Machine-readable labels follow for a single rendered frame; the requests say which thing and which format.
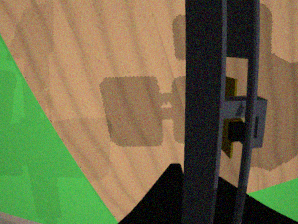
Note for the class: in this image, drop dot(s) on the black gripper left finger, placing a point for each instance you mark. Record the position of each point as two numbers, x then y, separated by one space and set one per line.
163 203

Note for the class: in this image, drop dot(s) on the tan wooden board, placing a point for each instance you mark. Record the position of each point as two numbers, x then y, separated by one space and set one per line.
110 75

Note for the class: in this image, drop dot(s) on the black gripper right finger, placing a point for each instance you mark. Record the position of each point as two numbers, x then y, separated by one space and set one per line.
254 212

